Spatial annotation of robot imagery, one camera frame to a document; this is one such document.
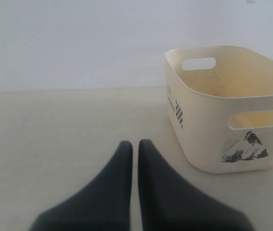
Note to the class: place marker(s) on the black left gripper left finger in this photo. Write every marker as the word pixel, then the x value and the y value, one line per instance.
pixel 102 205

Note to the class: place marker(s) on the small cream plastic bin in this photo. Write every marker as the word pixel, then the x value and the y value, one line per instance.
pixel 221 107

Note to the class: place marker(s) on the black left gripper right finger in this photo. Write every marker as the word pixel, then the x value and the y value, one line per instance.
pixel 169 203

